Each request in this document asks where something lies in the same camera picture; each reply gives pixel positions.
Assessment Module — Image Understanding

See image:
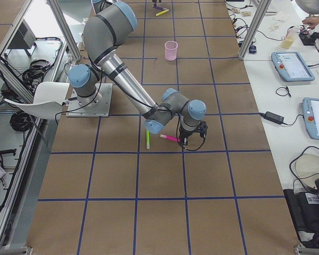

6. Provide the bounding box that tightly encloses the blue teach pendant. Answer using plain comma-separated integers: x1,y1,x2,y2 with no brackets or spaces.
301,97,319,140
271,52,315,82

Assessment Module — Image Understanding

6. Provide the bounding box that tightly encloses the green highlighter pen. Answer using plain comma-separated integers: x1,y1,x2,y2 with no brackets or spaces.
146,130,150,149

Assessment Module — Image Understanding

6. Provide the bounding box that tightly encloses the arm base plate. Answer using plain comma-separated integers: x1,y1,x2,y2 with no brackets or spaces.
66,83,113,117

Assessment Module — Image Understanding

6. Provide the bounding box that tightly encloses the plastic bottle yellow liquid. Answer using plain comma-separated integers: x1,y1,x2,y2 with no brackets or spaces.
280,26,299,49

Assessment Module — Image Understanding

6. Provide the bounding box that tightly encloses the far blue teach pendant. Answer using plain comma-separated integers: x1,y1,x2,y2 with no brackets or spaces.
271,52,315,82

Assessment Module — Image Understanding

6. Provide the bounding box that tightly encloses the near blue teach pendant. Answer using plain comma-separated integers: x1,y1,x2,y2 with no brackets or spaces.
301,97,319,140

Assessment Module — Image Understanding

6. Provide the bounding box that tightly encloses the black power adapter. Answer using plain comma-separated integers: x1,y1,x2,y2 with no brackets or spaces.
259,111,284,125

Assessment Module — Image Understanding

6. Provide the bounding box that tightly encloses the aluminium frame post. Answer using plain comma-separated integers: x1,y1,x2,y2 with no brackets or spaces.
238,0,271,61

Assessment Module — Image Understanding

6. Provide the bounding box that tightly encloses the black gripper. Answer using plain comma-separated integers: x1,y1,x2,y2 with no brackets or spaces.
179,121,208,146

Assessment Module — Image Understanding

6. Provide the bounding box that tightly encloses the white plastic chair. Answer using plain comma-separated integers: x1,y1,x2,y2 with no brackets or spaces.
4,81,70,120

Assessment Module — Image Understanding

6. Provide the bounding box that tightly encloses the pink marker pen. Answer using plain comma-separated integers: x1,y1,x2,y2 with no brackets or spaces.
160,134,180,142

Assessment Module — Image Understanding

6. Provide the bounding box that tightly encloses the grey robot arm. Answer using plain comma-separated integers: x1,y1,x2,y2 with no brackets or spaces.
68,1,207,146

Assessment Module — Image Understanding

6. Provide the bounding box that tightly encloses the pink mesh cup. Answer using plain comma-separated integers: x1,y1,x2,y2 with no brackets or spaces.
164,41,178,61

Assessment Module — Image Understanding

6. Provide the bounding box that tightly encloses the yellow highlighter pen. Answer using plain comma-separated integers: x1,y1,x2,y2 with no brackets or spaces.
155,9,169,16

